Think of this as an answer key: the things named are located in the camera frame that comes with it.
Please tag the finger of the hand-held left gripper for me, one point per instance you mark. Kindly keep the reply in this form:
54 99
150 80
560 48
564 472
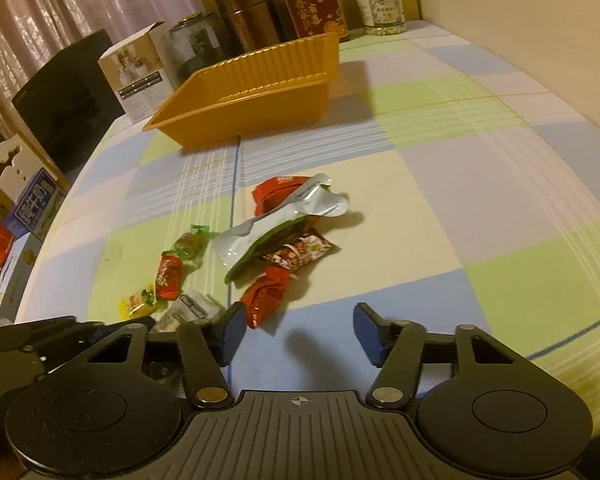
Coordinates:
25 332
65 337

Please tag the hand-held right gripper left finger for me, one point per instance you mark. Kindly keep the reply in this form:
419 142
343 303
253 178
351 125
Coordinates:
230 332

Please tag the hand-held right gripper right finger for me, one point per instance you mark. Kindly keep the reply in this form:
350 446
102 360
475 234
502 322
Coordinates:
369 332

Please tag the red candy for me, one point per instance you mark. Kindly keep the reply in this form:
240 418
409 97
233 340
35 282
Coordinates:
169 275

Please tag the silver green snack pouch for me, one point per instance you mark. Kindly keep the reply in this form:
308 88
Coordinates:
260 240

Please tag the red patterned snack packet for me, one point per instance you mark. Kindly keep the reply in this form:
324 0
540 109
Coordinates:
300 252

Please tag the yellow plastic tray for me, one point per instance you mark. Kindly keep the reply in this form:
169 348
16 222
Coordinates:
260 95

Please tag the white snack packet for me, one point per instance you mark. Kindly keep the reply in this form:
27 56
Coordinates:
190 307

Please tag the light blue box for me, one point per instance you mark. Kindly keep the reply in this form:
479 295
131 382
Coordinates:
15 280

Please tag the yellow wrapped candy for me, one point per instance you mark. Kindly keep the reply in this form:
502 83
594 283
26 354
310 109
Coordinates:
139 301

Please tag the green wrapped candy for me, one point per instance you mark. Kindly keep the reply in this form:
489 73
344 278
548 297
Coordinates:
192 242

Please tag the blue milk carton box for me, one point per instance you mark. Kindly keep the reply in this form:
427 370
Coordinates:
35 205

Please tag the checked tablecloth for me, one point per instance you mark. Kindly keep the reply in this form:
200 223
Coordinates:
430 210

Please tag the white carved wooden rack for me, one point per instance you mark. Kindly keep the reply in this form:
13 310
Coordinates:
10 160

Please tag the black monitor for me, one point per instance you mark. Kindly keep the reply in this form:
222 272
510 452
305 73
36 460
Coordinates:
65 105

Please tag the white product box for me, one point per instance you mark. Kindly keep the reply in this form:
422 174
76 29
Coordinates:
135 75

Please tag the dark glass jar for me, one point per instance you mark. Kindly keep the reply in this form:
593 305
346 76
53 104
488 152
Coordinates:
197 45

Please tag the brown metal canister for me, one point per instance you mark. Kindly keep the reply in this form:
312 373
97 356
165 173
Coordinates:
250 15

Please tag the pale patterned curtain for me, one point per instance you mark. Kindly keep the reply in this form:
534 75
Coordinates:
55 10

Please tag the clear plastic snack jar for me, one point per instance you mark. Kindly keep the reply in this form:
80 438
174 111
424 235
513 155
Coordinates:
380 5

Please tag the red tin box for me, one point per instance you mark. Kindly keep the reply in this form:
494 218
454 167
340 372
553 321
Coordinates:
315 7

